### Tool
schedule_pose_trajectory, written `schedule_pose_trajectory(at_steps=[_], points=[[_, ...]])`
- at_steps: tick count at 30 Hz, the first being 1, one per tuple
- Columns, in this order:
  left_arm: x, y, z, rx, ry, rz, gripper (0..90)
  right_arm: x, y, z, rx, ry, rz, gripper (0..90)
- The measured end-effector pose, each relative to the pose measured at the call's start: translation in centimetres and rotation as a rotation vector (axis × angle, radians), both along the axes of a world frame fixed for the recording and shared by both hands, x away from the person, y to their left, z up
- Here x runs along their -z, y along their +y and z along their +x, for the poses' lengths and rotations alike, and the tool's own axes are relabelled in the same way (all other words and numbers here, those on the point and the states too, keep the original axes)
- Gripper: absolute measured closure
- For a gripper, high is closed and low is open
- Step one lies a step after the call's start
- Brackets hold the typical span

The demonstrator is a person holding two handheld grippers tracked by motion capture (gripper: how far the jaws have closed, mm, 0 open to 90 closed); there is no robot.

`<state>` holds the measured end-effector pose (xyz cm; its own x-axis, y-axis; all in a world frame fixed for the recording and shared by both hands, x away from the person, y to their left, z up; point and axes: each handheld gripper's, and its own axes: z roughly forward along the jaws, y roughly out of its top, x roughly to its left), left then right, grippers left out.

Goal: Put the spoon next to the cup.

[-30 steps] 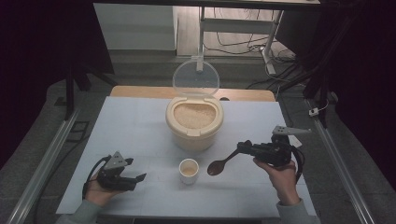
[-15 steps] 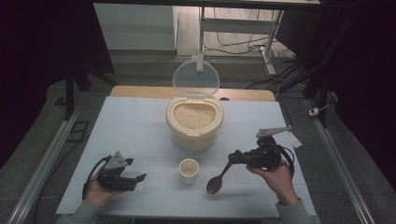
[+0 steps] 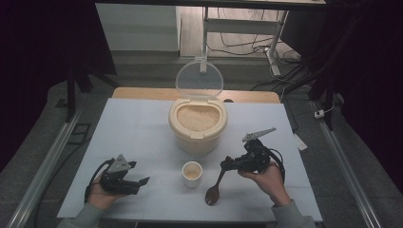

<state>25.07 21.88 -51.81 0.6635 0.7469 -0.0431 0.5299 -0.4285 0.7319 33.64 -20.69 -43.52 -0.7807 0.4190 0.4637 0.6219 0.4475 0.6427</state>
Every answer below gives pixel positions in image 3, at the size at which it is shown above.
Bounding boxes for aluminium frame rail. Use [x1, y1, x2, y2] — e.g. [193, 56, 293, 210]
[6, 108, 84, 228]
[309, 100, 383, 228]

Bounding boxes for white cup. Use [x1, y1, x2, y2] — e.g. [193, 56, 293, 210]
[182, 161, 203, 189]

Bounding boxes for wooden table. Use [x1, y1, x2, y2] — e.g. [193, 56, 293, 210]
[112, 86, 281, 105]

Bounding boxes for rice in beige container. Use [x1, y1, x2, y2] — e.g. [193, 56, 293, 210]
[176, 104, 221, 133]

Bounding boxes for white paper tag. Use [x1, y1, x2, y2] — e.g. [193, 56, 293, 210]
[293, 133, 309, 152]

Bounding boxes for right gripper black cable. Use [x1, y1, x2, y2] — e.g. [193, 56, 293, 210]
[266, 147, 286, 184]

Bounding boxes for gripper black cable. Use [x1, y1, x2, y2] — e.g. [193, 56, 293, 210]
[266, 147, 286, 184]
[84, 158, 116, 204]

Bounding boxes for person's right hand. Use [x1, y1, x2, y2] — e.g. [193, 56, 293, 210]
[238, 161, 293, 208]

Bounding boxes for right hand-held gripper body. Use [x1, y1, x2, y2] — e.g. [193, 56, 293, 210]
[233, 126, 278, 175]

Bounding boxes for brown wooden spoon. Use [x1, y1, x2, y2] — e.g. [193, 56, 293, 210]
[204, 167, 228, 207]

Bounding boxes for white table cover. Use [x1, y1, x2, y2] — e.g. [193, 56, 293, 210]
[56, 97, 324, 223]

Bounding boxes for white desk frame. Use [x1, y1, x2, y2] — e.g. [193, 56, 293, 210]
[199, 7, 290, 77]

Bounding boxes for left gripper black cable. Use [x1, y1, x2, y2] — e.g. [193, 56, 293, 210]
[84, 158, 116, 204]

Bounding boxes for beige rice container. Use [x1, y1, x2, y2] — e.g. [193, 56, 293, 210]
[167, 97, 229, 156]

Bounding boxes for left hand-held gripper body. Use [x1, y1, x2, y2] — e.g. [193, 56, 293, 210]
[100, 153, 142, 196]

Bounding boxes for black floor cables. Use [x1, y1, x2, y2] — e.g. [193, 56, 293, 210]
[207, 8, 313, 93]

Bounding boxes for white cabinet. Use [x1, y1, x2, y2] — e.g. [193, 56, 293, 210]
[95, 3, 182, 52]

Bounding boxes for clear container lid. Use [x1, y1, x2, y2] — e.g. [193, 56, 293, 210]
[175, 60, 225, 99]

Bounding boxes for black stand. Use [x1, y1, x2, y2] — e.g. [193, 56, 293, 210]
[55, 63, 121, 124]

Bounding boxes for person's left hand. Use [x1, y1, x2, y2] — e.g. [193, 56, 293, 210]
[86, 180, 128, 212]

